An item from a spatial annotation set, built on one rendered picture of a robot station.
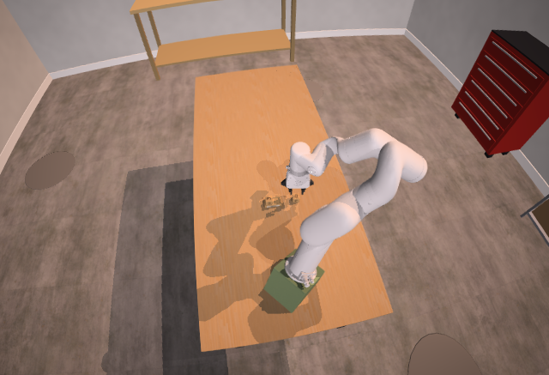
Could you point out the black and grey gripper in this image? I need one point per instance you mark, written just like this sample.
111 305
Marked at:
294 182

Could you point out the wooden tray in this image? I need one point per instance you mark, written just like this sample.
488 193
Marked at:
276 202

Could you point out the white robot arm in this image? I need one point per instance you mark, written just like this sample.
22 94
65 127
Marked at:
346 211

